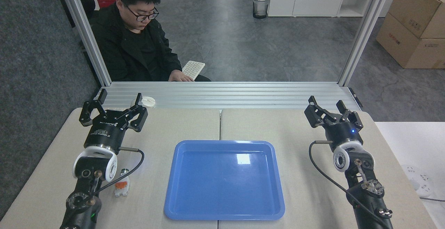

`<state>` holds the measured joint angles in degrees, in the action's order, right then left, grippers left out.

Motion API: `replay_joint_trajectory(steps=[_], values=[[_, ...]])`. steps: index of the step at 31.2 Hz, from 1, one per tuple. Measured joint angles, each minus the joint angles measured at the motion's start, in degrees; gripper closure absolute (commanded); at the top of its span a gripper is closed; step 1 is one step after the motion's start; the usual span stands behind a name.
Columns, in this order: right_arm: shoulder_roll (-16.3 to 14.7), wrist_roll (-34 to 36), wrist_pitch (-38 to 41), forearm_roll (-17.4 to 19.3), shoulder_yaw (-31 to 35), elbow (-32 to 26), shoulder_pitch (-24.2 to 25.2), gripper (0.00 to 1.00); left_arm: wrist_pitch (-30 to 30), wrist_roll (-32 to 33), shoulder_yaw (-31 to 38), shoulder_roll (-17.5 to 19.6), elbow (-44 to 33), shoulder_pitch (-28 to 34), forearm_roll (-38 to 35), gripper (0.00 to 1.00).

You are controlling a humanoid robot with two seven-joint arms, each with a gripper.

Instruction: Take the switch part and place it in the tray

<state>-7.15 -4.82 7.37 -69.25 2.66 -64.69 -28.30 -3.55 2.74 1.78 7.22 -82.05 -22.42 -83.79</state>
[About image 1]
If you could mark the white side table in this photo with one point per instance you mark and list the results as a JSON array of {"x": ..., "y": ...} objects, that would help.
[{"x": 413, "y": 145}]

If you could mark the white keyboard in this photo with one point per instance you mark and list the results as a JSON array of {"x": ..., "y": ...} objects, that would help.
[{"x": 193, "y": 69}]

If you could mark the white orange switch part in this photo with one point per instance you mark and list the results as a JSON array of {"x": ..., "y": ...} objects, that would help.
[{"x": 122, "y": 187}]

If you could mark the person's hand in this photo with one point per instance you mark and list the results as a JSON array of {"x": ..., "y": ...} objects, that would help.
[{"x": 180, "y": 77}]

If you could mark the white round power strip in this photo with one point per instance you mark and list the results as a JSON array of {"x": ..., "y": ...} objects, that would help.
[{"x": 419, "y": 182}]

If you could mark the grey mesh trash bin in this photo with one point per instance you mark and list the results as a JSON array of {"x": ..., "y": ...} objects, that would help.
[{"x": 260, "y": 6}]

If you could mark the silver aluminium rail bed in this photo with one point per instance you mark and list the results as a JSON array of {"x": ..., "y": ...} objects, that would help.
[{"x": 226, "y": 95}]

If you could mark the blue plastic tray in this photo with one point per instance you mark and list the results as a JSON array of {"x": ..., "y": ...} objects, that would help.
[{"x": 224, "y": 183}]

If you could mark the black rail end bracket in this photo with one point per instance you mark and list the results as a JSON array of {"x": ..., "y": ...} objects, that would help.
[{"x": 356, "y": 97}]

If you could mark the silver aluminium post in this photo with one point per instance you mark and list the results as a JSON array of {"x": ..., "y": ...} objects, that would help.
[
  {"x": 87, "y": 34},
  {"x": 365, "y": 34}
]

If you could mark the large cardboard box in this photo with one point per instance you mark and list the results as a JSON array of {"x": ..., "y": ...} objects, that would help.
[{"x": 406, "y": 48}]

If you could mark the person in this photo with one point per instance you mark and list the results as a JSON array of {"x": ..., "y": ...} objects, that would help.
[{"x": 128, "y": 48}]

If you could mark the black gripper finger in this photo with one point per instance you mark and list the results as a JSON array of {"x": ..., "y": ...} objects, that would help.
[
  {"x": 314, "y": 116},
  {"x": 139, "y": 117},
  {"x": 354, "y": 119},
  {"x": 85, "y": 114}
]

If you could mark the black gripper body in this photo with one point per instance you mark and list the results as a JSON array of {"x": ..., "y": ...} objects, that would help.
[
  {"x": 344, "y": 133},
  {"x": 106, "y": 131}
]

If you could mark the white computer mouse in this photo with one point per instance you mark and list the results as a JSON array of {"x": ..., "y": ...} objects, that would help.
[{"x": 149, "y": 102}]

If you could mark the tilted cardboard box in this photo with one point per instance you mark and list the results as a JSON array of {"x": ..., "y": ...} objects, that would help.
[{"x": 417, "y": 9}]

